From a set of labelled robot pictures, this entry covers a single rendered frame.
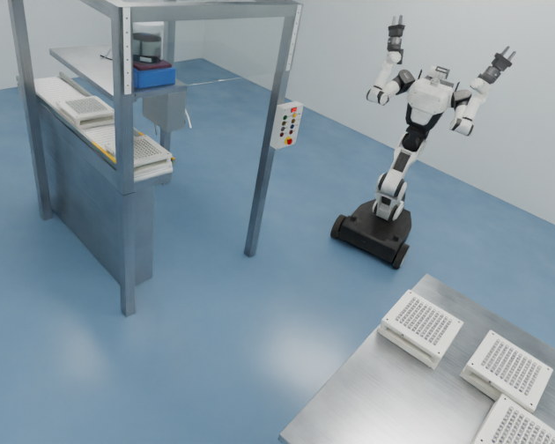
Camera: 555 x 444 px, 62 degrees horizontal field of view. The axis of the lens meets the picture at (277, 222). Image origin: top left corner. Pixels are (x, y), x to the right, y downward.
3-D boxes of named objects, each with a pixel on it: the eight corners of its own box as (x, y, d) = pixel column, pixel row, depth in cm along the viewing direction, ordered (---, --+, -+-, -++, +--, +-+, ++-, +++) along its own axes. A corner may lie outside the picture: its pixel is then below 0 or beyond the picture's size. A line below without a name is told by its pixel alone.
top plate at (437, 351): (462, 325, 183) (463, 321, 181) (439, 361, 166) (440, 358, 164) (407, 292, 193) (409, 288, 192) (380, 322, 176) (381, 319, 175)
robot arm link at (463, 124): (468, 99, 280) (455, 129, 282) (484, 105, 280) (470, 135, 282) (462, 101, 291) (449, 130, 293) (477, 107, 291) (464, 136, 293)
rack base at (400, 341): (456, 334, 186) (459, 329, 184) (433, 370, 168) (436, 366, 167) (403, 300, 196) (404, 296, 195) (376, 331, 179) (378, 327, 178)
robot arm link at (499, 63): (515, 65, 272) (501, 83, 277) (508, 62, 281) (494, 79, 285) (500, 54, 269) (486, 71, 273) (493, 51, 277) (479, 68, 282)
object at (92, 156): (172, 180, 252) (173, 164, 246) (123, 195, 233) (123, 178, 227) (63, 92, 317) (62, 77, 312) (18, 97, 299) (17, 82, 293)
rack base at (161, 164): (172, 166, 242) (172, 161, 241) (129, 177, 227) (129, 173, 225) (146, 145, 255) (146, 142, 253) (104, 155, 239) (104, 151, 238)
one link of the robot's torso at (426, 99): (403, 112, 347) (420, 65, 327) (447, 128, 336) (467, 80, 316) (391, 122, 325) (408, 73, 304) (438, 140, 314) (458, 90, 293)
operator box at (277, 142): (295, 144, 287) (304, 104, 272) (276, 150, 276) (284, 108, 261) (288, 139, 290) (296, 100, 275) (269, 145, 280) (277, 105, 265)
